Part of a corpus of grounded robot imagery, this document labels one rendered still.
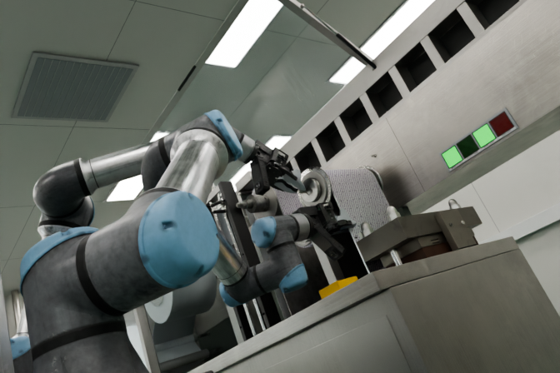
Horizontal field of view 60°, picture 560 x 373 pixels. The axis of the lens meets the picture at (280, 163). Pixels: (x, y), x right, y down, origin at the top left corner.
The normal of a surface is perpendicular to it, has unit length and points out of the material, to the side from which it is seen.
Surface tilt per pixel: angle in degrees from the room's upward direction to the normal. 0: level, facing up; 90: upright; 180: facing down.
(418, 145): 90
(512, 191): 90
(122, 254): 99
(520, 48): 90
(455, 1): 90
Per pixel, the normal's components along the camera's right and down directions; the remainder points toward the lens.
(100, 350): 0.40, -0.75
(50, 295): -0.21, -0.22
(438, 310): 0.56, -0.52
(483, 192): -0.76, 0.01
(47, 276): -0.30, -0.40
